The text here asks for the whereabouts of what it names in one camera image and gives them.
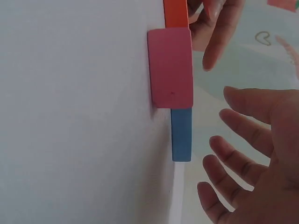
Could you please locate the pink block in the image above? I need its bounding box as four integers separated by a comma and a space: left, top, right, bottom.
147, 27, 194, 109

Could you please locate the blue block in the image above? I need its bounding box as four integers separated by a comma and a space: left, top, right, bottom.
171, 107, 192, 162

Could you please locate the orange block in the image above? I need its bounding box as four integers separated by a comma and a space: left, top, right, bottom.
163, 0, 189, 29

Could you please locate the person's left hand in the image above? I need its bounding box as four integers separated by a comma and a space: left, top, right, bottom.
187, 0, 245, 72

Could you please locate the person's right hand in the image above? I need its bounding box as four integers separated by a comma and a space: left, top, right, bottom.
197, 85, 299, 224

